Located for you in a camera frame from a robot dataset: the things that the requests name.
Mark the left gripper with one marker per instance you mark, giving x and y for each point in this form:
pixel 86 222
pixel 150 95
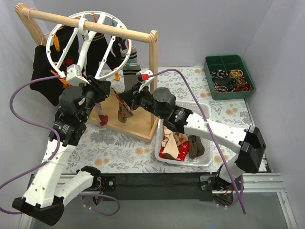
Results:
pixel 100 87

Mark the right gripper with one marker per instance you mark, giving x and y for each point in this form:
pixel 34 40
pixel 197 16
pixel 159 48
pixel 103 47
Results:
pixel 130 98

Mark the beige orange green argyle sock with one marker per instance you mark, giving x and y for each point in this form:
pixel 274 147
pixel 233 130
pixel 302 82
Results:
pixel 124 111

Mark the white round clip hanger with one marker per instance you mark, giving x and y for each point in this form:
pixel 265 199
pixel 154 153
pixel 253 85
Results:
pixel 88 35

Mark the orange clothes clip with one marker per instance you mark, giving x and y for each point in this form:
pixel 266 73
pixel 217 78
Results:
pixel 65 84

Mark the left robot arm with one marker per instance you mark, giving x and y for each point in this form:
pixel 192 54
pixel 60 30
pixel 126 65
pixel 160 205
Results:
pixel 44 200

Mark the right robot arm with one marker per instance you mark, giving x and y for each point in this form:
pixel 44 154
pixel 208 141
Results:
pixel 248 144

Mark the teal clothes clip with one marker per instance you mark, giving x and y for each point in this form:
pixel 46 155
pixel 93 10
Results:
pixel 128 64

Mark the black garment on hanger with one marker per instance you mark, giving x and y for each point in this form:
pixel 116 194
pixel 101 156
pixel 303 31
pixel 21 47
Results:
pixel 52 89

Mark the grey striped sock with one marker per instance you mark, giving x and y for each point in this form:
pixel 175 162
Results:
pixel 133 55
pixel 129 76

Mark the wooden clothes rack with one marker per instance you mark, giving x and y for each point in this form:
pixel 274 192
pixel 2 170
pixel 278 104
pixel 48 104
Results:
pixel 143 124

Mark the black sock brown stripes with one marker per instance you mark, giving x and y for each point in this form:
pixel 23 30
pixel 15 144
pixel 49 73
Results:
pixel 95 53

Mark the red yellow argyle sock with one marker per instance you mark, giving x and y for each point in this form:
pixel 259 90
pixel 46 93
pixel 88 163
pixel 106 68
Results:
pixel 68 61

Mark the floral table mat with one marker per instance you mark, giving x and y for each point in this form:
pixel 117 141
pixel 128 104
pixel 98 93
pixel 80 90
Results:
pixel 112 152

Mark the navy sock green toe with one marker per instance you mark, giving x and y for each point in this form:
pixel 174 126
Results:
pixel 115 58

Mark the beige sock in basket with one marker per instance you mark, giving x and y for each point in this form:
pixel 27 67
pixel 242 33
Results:
pixel 170 148

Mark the red sock in basket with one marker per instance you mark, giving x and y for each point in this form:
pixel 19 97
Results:
pixel 183 152

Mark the brown sock in basket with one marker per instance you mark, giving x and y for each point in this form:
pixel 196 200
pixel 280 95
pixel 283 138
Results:
pixel 196 148

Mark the green compartment tray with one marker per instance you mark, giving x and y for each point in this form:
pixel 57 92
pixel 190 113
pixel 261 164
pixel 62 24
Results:
pixel 228 77

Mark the white plastic laundry basket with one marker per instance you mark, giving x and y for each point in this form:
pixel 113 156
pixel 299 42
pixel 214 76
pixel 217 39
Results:
pixel 203 161

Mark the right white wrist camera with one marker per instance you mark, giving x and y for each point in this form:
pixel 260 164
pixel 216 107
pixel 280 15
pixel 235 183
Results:
pixel 145 77

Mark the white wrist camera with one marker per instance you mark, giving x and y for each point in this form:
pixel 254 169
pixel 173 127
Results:
pixel 145 77
pixel 73 75

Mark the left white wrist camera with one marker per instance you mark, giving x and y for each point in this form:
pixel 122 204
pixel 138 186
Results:
pixel 73 75

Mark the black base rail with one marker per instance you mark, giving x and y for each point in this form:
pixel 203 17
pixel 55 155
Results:
pixel 156 186

